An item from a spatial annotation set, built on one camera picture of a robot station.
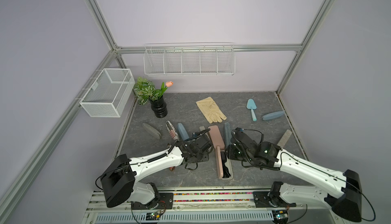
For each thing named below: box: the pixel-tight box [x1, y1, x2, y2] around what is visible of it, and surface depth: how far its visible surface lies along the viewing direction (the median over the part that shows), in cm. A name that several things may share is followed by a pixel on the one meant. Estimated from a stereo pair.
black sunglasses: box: [220, 151, 232, 179], surface depth 82 cm
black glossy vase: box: [148, 94, 168, 119], surface depth 103 cm
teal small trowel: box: [246, 98, 258, 122], surface depth 114 cm
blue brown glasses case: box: [261, 110, 285, 121], surface depth 104 cm
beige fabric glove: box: [195, 96, 228, 124], surface depth 111 cm
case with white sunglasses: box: [177, 122, 190, 141], surface depth 95 cm
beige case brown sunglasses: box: [165, 120, 180, 140], surface depth 95 cm
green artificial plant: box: [133, 76, 168, 105], surface depth 89 cm
